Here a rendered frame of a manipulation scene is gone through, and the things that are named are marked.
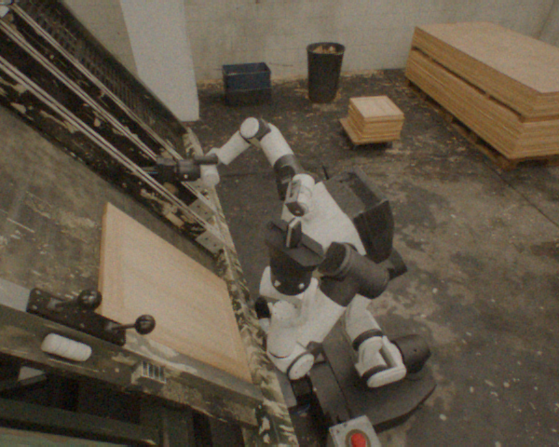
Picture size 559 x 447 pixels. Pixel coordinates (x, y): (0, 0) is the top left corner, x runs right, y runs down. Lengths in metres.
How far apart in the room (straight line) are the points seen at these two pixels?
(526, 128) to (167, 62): 3.70
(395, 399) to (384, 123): 2.85
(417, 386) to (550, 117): 2.96
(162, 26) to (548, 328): 4.30
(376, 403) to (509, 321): 1.17
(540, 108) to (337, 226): 3.32
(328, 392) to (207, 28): 5.14
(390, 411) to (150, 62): 4.09
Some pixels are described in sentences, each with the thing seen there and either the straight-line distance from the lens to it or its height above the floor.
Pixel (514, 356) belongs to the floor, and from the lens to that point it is 2.74.
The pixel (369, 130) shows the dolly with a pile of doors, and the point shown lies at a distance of 4.15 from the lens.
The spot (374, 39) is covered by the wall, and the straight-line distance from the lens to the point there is 6.61.
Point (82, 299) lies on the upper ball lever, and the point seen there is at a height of 1.55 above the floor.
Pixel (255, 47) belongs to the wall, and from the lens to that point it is 6.17.
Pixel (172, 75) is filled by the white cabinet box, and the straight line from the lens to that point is 4.79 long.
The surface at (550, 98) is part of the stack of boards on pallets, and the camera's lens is 4.20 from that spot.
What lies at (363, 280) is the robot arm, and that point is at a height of 1.32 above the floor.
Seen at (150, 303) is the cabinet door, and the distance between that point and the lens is 1.07.
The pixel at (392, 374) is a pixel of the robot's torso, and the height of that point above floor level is 0.32.
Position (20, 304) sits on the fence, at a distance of 0.78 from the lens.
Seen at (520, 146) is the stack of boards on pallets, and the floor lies 0.28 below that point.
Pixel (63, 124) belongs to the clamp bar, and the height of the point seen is 1.54.
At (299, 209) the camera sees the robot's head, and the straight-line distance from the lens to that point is 1.01.
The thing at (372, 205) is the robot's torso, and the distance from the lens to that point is 1.08.
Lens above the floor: 2.04
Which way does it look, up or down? 40 degrees down
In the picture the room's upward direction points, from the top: straight up
